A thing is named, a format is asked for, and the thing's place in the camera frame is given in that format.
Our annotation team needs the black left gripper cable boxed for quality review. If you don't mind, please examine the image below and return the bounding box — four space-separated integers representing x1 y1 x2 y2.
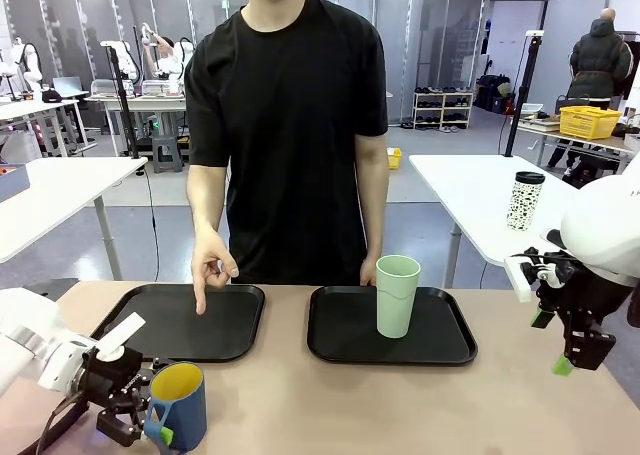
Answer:
34 392 90 455

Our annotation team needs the wooden shoe rack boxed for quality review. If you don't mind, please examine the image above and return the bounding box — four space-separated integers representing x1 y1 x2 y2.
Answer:
411 90 476 131

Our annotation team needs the black bags pile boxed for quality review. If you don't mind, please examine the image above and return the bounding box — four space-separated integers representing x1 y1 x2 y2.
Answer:
474 73 517 115

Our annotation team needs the person left forearm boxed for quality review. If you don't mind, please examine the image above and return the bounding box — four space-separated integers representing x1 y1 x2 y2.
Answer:
355 133 391 271

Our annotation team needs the white table with tumbler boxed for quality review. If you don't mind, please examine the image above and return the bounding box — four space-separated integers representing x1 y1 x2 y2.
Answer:
408 153 581 289

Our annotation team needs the background table with basket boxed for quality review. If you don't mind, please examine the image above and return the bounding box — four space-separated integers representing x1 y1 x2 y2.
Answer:
516 114 640 177

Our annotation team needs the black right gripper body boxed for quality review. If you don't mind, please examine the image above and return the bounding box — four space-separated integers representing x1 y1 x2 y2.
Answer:
519 247 607 322

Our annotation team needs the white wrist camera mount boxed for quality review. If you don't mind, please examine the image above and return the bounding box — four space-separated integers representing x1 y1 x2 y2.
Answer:
94 311 147 363
503 254 532 304

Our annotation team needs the black camera pole white top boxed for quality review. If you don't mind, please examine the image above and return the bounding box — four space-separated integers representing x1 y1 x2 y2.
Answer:
502 31 545 158

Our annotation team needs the grey step stool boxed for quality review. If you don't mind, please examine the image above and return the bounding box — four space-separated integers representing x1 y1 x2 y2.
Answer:
150 134 183 175

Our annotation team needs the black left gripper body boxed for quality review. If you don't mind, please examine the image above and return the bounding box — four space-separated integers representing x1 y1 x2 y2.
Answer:
73 346 154 419

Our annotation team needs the tall light green cup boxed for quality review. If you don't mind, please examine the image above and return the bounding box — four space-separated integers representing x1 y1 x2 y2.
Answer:
374 254 422 340

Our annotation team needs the background desk with laptop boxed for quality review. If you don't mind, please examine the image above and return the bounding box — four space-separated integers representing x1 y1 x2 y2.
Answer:
0 97 99 159

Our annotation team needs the hanging black cable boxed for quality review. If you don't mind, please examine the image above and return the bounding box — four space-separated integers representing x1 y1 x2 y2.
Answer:
135 170 162 282

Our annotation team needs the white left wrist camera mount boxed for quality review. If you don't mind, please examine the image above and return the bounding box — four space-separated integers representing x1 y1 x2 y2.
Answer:
94 311 147 363

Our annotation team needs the blue mug yellow inside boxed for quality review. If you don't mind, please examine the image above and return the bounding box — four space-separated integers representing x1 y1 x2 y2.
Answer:
144 361 209 453

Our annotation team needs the person right hand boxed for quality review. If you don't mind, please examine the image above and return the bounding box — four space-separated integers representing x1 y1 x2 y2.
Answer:
190 226 241 318

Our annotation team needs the white table with cable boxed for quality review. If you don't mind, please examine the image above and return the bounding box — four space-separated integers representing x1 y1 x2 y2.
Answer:
0 155 150 282

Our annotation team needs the background table with bins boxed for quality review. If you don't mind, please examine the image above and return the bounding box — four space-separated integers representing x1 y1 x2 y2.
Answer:
83 78 190 157

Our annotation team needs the open laptop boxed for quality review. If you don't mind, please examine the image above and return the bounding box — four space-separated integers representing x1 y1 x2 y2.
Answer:
51 76 90 100

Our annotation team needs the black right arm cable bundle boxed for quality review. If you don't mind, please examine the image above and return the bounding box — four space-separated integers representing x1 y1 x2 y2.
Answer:
626 287 640 329

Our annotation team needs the person in black jacket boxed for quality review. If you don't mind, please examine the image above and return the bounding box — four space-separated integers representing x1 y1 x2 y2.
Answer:
546 7 635 172

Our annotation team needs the white speckled tumbler black lid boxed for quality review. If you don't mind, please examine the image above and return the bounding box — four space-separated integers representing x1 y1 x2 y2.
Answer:
505 170 547 233

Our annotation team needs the black tripod pole white head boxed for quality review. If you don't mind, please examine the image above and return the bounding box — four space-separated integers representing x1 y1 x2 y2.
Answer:
98 40 142 160

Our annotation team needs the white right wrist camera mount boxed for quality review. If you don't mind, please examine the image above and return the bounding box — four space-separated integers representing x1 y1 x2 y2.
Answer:
503 254 532 304

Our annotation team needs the black plastic tray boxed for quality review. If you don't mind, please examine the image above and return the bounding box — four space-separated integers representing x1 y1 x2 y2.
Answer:
89 282 267 364
306 285 480 368

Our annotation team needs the person torso black t-shirt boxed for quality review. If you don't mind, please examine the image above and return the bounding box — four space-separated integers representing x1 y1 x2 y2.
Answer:
183 0 390 287

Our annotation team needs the person right forearm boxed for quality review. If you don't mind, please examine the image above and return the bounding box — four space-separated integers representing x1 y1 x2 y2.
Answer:
185 163 232 237

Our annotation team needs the yellow plastic basket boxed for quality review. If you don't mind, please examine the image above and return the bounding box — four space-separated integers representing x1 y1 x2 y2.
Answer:
558 105 624 141

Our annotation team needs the person left hand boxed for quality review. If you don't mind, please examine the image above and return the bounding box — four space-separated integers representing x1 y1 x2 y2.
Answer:
358 259 379 288

